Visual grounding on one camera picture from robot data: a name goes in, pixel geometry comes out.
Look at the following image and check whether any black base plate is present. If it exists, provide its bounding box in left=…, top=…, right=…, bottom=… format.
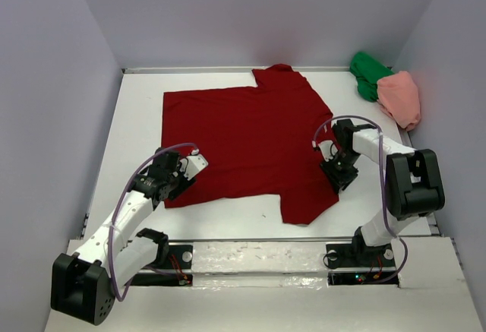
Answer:
left=131, top=243, right=194, bottom=287
left=323, top=243, right=399, bottom=286

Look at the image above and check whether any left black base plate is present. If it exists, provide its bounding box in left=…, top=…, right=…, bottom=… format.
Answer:
left=131, top=243, right=194, bottom=287

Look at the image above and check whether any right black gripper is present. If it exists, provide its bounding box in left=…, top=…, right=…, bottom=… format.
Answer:
left=319, top=150, right=360, bottom=195

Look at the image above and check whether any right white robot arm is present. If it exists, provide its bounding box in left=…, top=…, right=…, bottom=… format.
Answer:
left=312, top=115, right=445, bottom=270

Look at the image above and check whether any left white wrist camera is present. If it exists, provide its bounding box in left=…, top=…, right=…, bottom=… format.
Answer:
left=183, top=153, right=209, bottom=180

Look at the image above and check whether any aluminium rail frame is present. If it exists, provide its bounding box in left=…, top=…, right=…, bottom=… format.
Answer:
left=121, top=66, right=349, bottom=74

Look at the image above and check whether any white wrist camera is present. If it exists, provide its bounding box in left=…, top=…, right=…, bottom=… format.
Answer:
left=312, top=140, right=335, bottom=161
left=183, top=153, right=209, bottom=180

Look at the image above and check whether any green t shirt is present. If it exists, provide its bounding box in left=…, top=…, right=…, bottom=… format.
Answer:
left=349, top=52, right=393, bottom=103

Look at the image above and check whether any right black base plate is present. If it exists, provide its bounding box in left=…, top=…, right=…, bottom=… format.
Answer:
left=323, top=243, right=399, bottom=286

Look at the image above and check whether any red t shirt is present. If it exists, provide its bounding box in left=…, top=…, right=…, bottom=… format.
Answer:
left=162, top=64, right=339, bottom=225

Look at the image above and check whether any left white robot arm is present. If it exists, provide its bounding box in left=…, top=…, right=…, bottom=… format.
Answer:
left=50, top=146, right=208, bottom=325

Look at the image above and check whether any pink t shirt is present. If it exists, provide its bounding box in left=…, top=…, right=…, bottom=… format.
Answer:
left=377, top=71, right=421, bottom=131

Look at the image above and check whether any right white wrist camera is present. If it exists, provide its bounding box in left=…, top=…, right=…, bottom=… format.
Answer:
left=312, top=140, right=335, bottom=161

